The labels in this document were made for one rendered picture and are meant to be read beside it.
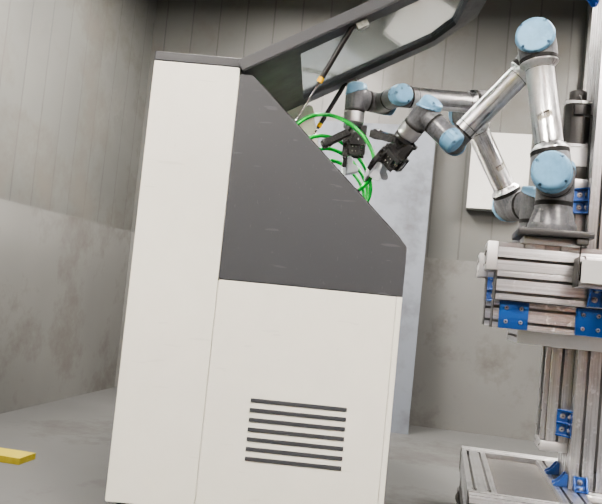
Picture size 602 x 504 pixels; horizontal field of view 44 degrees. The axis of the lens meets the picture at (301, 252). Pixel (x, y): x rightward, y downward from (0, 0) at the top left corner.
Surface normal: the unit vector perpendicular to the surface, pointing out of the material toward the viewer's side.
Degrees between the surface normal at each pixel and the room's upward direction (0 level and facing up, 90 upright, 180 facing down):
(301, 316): 90
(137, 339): 90
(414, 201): 82
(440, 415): 90
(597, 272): 90
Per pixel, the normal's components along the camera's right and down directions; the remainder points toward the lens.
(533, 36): -0.38, -0.22
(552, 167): -0.37, 0.04
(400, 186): -0.17, -0.22
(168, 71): -0.02, -0.06
